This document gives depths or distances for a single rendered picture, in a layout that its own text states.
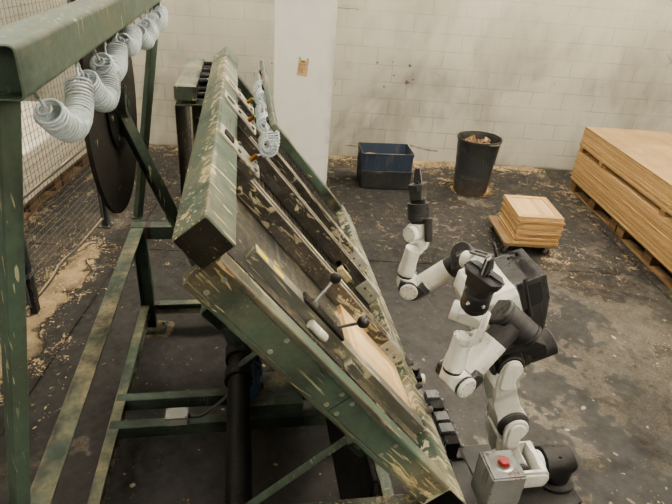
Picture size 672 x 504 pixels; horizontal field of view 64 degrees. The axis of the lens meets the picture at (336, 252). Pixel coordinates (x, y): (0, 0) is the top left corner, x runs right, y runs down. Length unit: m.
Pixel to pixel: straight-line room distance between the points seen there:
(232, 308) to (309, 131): 4.53
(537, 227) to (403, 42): 2.96
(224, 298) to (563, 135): 6.87
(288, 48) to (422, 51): 2.08
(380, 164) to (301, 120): 1.11
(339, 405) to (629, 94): 6.94
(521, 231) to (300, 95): 2.51
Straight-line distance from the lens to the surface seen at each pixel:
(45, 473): 2.19
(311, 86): 5.62
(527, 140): 7.68
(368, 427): 1.62
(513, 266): 2.14
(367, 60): 7.01
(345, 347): 1.72
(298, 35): 5.54
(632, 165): 6.17
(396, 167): 6.30
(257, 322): 1.32
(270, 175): 2.29
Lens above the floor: 2.38
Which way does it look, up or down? 29 degrees down
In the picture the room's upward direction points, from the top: 4 degrees clockwise
